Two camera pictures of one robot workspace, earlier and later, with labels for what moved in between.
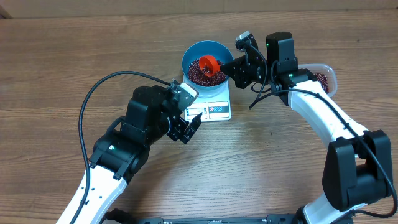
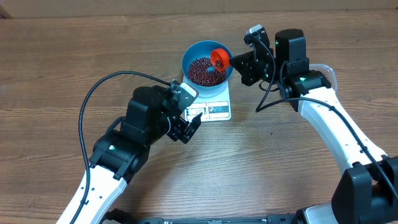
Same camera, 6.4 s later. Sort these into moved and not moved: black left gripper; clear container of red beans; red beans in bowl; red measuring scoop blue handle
Moved: red measuring scoop blue handle
Not moved: red beans in bowl; black left gripper; clear container of red beans
